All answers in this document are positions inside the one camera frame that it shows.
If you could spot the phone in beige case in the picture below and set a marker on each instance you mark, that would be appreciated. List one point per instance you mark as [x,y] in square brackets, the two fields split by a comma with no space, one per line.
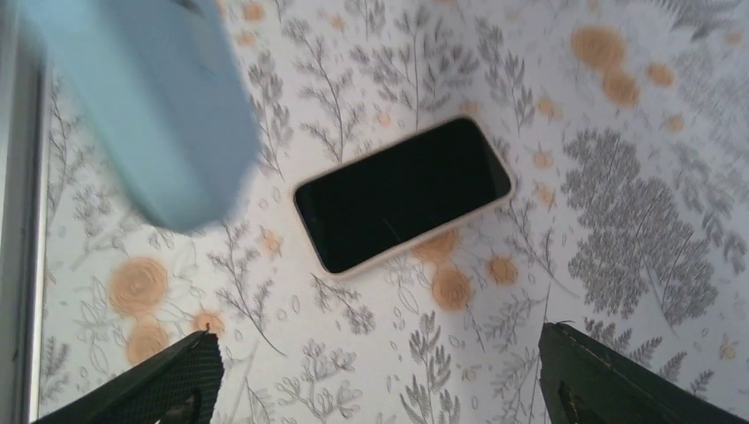
[393,198]

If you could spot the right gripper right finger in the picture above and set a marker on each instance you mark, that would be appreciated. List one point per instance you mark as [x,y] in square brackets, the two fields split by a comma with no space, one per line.
[584,381]

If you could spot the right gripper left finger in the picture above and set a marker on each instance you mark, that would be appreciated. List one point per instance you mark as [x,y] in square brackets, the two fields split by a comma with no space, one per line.
[177,385]

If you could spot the light blue phone case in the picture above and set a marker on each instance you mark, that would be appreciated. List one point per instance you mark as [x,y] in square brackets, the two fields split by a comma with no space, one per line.
[161,88]

